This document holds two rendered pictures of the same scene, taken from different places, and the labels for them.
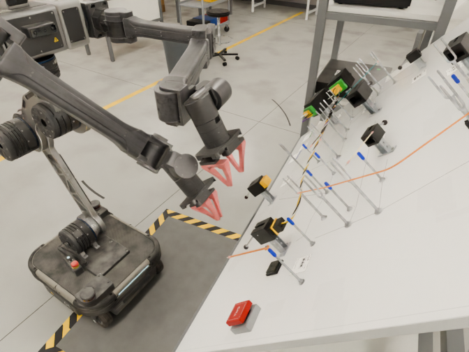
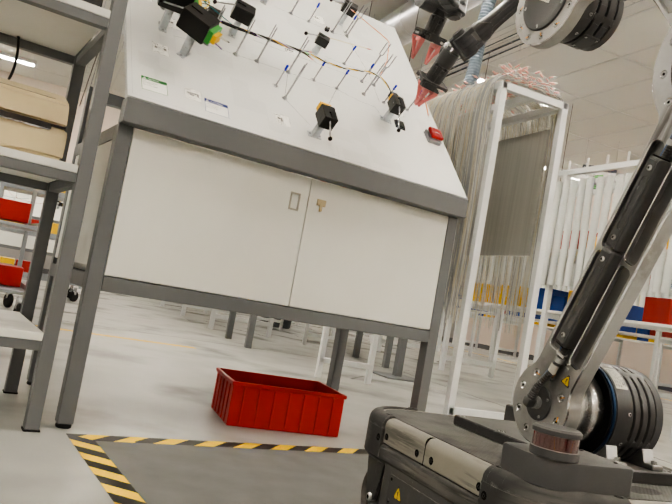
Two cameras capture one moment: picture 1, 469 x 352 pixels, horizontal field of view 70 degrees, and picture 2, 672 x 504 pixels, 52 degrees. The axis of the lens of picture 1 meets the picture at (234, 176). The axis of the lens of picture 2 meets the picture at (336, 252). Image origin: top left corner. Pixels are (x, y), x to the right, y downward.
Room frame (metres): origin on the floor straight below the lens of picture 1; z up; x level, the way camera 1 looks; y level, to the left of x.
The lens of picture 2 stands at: (2.58, 1.16, 0.44)
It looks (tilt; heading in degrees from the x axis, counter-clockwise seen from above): 4 degrees up; 214
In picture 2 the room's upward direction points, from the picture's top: 10 degrees clockwise
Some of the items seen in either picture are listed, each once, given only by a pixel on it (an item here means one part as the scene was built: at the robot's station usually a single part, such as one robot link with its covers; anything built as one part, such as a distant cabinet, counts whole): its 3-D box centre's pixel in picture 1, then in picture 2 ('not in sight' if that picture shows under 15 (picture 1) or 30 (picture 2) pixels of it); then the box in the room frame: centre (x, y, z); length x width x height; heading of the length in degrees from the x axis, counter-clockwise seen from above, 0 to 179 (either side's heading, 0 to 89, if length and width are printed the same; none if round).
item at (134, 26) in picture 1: (156, 33); not in sight; (1.15, 0.26, 1.45); 0.45 x 0.14 x 0.10; 64
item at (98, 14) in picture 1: (106, 20); not in sight; (1.32, 0.47, 1.45); 0.09 x 0.08 x 0.12; 147
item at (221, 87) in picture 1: (196, 99); (439, 3); (0.67, 0.08, 1.45); 0.12 x 0.12 x 0.09; 68
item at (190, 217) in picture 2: not in sight; (215, 222); (1.15, -0.24, 0.60); 0.55 x 0.02 x 0.39; 155
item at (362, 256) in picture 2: not in sight; (373, 258); (0.66, -0.01, 0.60); 0.55 x 0.03 x 0.39; 155
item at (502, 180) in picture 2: not in sight; (426, 248); (-0.51, -0.42, 0.78); 1.39 x 0.45 x 1.56; 57
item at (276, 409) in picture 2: not in sight; (276, 401); (0.65, -0.29, 0.07); 0.39 x 0.29 x 0.14; 144
